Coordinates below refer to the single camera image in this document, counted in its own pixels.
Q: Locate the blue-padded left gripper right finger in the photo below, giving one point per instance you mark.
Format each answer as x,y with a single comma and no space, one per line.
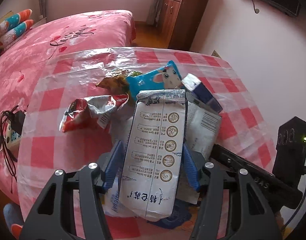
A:
250,216

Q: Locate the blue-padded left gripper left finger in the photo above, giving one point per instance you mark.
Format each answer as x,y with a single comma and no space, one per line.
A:
52,215

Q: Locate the white milk carton package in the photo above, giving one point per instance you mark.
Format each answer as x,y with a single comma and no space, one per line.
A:
153,153

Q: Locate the white blue Magicday pouch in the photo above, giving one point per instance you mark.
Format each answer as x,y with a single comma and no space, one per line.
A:
112,206

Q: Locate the yellow brown snack wrapper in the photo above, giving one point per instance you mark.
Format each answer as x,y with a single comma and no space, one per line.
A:
115,82

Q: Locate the orange plastic chair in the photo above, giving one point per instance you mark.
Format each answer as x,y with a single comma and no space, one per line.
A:
16,230

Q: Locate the beige power strip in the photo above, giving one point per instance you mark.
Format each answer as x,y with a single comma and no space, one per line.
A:
11,137

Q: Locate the black power adapter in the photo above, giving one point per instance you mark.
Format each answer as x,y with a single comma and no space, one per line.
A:
17,121

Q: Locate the red silver snack wrapper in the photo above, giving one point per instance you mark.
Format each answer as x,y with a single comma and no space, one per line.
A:
91,111

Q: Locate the blue white small box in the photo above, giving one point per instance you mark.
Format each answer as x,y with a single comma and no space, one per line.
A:
199,94

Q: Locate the pink checkered tablecloth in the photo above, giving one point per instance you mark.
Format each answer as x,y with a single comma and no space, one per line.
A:
242,131

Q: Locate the pink bed with bedspread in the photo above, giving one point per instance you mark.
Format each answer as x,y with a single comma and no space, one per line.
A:
51,66

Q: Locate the blue cartoon snack bag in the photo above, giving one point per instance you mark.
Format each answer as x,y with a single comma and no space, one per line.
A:
167,77

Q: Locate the rolled colourful quilts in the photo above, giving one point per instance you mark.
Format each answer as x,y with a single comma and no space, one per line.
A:
15,26

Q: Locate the brown wooden dresser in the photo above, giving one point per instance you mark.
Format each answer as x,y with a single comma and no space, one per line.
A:
178,22

